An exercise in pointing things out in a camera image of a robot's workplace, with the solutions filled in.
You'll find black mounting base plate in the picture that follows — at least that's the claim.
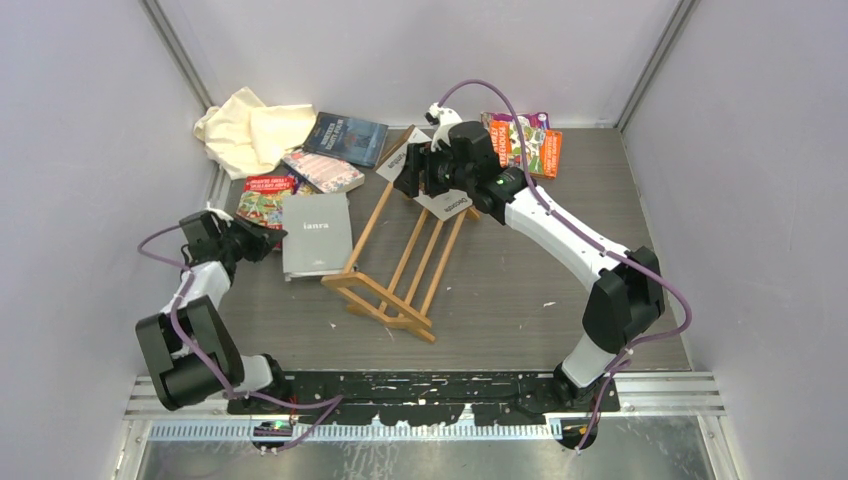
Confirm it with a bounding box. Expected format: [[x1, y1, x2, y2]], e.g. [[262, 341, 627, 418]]
[[227, 371, 621, 448]]

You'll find cream cloth bag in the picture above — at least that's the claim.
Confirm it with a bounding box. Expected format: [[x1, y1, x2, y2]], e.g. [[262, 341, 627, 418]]
[[193, 87, 317, 180]]

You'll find purple yellow treehouse book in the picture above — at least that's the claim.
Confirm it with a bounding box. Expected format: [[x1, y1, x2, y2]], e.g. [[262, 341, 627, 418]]
[[285, 173, 322, 196]]

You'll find floral white book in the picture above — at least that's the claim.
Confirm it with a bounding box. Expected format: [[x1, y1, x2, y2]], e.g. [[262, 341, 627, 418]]
[[282, 150, 365, 193]]

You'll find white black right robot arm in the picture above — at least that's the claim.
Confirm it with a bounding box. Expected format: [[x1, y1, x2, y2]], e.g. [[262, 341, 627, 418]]
[[393, 121, 665, 411]]

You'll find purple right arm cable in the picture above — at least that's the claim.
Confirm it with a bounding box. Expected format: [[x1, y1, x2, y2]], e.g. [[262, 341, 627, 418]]
[[437, 79, 694, 454]]

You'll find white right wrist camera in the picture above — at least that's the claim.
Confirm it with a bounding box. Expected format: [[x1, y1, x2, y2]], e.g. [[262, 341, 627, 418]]
[[425, 102, 463, 152]]

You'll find white Decorate book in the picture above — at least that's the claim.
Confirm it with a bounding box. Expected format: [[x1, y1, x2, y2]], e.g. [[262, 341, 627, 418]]
[[375, 125, 472, 221]]

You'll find dark blue book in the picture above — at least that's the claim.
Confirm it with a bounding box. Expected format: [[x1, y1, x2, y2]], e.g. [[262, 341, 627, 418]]
[[302, 112, 388, 168]]

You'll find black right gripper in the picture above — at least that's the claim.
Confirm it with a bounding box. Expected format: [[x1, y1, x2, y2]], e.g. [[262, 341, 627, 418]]
[[393, 138, 473, 200]]

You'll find grey ianra book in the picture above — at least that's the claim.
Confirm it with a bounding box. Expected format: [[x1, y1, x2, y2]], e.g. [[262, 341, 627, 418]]
[[282, 193, 353, 282]]

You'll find red treehouse book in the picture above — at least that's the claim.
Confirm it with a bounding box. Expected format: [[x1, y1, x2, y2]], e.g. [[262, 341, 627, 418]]
[[236, 174, 300, 230]]

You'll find wooden book rack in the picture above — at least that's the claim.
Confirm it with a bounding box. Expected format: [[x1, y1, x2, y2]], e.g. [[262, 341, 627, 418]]
[[321, 125, 481, 344]]

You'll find orange treehouse book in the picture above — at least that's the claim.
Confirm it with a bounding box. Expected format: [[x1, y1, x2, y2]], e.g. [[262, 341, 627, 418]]
[[484, 115, 563, 179]]

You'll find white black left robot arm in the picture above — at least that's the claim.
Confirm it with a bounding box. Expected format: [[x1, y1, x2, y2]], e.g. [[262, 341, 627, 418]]
[[135, 209, 293, 413]]

